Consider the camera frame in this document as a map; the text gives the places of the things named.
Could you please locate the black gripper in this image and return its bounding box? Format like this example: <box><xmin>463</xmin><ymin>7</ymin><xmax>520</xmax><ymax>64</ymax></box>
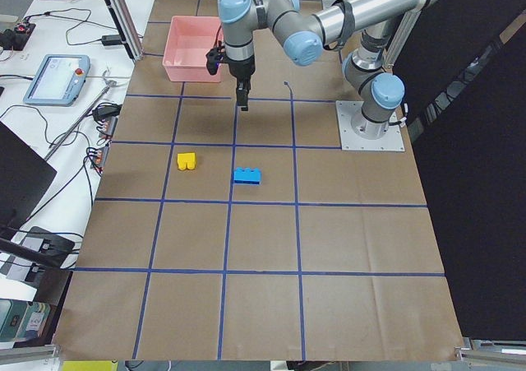
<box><xmin>206</xmin><ymin>44</ymin><xmax>255</xmax><ymax>111</ymax></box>

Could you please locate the blue toy block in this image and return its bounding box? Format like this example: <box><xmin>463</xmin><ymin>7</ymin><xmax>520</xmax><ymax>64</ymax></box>
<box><xmin>233</xmin><ymin>167</ymin><xmax>262</xmax><ymax>185</ymax></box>

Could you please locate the yellow toy block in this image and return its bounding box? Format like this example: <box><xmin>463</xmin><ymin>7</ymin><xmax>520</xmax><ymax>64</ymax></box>
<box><xmin>177</xmin><ymin>152</ymin><xmax>197</xmax><ymax>171</ymax></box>

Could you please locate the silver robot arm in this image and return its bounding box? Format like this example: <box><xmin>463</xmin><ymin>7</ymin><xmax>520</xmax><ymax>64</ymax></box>
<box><xmin>206</xmin><ymin>0</ymin><xmax>438</xmax><ymax>139</ymax></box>

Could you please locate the pink plastic box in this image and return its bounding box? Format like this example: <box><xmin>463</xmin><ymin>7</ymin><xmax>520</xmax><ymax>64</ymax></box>
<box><xmin>162</xmin><ymin>16</ymin><xmax>221</xmax><ymax>83</ymax></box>

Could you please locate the teach pendant tablet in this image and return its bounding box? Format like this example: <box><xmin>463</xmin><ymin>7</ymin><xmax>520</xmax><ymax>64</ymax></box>
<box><xmin>23</xmin><ymin>54</ymin><xmax>90</xmax><ymax>106</ymax></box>

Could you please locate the black monitor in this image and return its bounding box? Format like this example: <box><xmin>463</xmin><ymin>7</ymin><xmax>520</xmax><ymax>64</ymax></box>
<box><xmin>1</xmin><ymin>123</ymin><xmax>57</xmax><ymax>239</ymax></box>

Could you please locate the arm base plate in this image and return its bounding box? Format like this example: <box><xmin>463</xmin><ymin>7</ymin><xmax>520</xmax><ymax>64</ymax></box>
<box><xmin>335</xmin><ymin>100</ymin><xmax>405</xmax><ymax>153</ymax></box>

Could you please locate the aluminium frame post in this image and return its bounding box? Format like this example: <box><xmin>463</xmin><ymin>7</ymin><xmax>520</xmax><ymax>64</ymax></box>
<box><xmin>104</xmin><ymin>0</ymin><xmax>143</xmax><ymax>63</ymax></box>

